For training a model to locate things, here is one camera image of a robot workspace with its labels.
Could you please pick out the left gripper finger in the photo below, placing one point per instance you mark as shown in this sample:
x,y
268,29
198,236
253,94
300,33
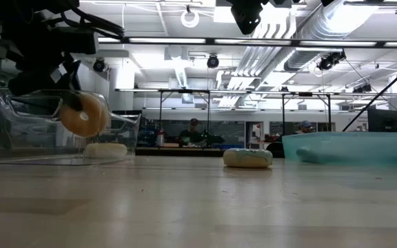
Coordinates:
x,y
40,84

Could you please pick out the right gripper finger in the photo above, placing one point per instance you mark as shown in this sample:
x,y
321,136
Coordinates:
x,y
246,15

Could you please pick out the green frosted donut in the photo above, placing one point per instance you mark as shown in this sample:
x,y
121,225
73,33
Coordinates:
x,y
95,120

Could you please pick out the white frosted donut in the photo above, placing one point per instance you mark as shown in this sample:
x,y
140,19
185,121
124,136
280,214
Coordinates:
x,y
105,151

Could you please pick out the black background robot arm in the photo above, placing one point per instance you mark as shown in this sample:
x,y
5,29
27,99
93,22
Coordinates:
x,y
215,139

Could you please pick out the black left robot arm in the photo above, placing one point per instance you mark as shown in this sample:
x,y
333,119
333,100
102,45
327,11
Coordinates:
x,y
19,20

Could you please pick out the black overhead light bar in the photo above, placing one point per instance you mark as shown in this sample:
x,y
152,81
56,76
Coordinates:
x,y
210,41

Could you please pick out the clear plastic bin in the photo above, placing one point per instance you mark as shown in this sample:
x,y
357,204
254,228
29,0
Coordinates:
x,y
122,144

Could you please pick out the person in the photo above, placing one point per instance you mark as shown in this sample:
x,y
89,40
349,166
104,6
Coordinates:
x,y
191,136
304,128

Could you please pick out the red and white canister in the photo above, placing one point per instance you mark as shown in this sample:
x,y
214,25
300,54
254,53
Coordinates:
x,y
160,139

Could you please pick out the dark background workbench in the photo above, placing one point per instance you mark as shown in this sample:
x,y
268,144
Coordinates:
x,y
171,151

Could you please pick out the black monitor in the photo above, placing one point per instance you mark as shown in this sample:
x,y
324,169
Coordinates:
x,y
384,120

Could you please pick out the teal plastic bin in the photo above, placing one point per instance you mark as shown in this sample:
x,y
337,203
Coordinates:
x,y
374,148

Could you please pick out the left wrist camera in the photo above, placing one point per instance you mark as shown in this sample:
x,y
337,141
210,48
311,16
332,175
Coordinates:
x,y
76,41

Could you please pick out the silver ceiling ventilation duct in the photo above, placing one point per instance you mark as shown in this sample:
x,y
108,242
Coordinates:
x,y
302,58

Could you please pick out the black ceiling camera cluster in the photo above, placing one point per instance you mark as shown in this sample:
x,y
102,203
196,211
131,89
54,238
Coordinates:
x,y
329,61

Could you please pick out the black background frame rig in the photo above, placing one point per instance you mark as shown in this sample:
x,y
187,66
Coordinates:
x,y
160,110
283,113

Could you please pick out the small black ceiling camera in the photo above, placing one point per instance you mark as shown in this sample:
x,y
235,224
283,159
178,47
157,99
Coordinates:
x,y
362,89

